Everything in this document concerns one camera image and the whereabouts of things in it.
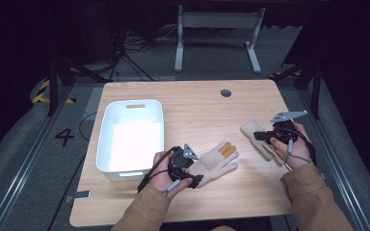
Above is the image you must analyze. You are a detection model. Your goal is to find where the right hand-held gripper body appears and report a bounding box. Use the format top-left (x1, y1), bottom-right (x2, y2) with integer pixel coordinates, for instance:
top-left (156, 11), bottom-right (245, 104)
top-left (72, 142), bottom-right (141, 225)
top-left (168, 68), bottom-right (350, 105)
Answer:
top-left (269, 110), bottom-right (308, 145)

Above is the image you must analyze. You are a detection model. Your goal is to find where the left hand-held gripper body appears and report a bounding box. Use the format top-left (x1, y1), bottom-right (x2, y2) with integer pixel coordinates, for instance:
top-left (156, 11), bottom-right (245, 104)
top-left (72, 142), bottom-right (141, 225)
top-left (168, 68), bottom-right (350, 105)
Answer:
top-left (168, 143), bottom-right (199, 181)

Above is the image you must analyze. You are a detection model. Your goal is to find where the plain beige knit glove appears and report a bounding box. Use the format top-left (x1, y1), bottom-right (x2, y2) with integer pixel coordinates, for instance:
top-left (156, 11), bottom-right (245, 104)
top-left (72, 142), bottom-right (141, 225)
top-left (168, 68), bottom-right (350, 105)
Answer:
top-left (239, 119), bottom-right (285, 167)

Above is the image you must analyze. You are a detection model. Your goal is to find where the beige glove with orange fingers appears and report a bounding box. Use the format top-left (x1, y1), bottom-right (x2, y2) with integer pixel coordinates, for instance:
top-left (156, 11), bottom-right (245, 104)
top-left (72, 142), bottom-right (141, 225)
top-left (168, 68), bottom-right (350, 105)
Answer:
top-left (188, 141), bottom-right (240, 190)

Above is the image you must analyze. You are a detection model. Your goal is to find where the white plastic bin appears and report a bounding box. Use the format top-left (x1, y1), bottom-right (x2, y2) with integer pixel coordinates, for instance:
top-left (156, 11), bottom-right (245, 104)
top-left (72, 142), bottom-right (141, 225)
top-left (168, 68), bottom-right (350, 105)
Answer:
top-left (95, 98), bottom-right (166, 182)

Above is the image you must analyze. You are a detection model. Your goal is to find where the person's left hand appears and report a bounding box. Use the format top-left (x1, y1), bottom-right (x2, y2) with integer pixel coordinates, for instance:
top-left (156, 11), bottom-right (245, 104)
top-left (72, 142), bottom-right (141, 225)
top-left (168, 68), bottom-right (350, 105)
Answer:
top-left (147, 150), bottom-right (194, 200)

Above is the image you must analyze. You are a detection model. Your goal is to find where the person's right hand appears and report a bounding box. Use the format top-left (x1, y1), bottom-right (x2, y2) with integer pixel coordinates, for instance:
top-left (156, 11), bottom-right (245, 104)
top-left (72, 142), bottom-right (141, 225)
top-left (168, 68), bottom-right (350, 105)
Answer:
top-left (269, 123), bottom-right (313, 170)

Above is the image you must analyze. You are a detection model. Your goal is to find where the black metal stand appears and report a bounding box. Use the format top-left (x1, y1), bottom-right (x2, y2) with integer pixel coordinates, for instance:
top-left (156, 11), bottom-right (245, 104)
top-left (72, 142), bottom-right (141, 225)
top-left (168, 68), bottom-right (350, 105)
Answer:
top-left (46, 56), bottom-right (110, 117)
top-left (269, 59), bottom-right (323, 120)

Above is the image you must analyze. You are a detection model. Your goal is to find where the yellow black hazard tape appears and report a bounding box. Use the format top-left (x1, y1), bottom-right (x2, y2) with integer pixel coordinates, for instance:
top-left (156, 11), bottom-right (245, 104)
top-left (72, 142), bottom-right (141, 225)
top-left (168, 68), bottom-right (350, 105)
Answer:
top-left (32, 79), bottom-right (77, 105)

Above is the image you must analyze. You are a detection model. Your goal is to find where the right gripper grey cable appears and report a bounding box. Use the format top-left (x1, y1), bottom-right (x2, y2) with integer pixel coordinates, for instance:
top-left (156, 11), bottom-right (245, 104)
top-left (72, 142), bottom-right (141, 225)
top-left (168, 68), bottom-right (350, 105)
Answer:
top-left (283, 139), bottom-right (312, 171)

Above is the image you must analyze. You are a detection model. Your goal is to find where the gripper grey cable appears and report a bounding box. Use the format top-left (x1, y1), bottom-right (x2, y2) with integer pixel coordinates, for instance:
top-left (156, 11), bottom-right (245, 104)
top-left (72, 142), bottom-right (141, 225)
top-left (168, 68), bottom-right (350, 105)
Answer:
top-left (283, 139), bottom-right (312, 171)
top-left (163, 178), bottom-right (181, 197)

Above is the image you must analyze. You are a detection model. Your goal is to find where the left gripper grey cable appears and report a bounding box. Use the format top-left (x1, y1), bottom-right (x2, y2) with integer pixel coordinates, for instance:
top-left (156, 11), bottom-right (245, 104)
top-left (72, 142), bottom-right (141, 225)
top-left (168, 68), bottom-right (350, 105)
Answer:
top-left (163, 178), bottom-right (181, 197)

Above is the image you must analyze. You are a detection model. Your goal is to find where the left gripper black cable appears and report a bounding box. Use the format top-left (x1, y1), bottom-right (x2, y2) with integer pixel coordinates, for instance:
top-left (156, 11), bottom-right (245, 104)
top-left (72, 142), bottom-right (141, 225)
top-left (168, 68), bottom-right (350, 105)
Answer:
top-left (137, 146), bottom-right (181, 194)

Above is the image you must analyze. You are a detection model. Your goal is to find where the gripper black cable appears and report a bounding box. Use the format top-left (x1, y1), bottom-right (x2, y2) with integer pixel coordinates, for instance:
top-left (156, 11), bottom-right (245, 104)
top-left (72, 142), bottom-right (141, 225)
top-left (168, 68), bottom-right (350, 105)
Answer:
top-left (280, 126), bottom-right (318, 167)
top-left (137, 146), bottom-right (181, 194)

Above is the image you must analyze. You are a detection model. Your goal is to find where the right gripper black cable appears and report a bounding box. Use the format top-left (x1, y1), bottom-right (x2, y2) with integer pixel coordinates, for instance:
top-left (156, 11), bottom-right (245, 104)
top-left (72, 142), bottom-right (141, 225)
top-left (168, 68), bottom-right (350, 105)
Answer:
top-left (280, 126), bottom-right (318, 167)

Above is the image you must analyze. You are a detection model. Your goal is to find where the metal floor rail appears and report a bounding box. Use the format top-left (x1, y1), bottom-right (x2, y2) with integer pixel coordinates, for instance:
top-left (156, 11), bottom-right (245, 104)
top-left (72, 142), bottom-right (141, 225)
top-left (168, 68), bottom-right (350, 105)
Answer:
top-left (297, 90), bottom-right (370, 231)
top-left (0, 86), bottom-right (74, 231)

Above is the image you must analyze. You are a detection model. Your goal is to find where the grey metal table bracket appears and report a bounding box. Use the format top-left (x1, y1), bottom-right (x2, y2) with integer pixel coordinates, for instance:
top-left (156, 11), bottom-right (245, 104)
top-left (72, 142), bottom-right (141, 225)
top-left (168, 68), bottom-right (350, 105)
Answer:
top-left (65, 190), bottom-right (92, 204)

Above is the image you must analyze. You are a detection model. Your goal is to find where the thin black floor cable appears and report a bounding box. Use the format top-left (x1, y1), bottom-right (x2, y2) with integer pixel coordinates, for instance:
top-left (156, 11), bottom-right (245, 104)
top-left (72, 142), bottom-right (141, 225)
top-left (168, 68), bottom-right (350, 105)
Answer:
top-left (46, 111), bottom-right (98, 231)

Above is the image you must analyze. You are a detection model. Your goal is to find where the grey metal table frame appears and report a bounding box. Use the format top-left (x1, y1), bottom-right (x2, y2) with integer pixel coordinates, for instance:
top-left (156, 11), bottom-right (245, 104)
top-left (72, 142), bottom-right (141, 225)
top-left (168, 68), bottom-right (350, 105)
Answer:
top-left (173, 4), bottom-right (267, 74)

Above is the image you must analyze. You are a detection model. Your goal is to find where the tangle of black floor cables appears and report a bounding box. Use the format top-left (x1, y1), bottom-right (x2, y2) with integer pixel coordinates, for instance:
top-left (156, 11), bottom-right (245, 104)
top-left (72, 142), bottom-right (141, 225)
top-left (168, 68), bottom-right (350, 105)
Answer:
top-left (107, 23), bottom-right (179, 82)

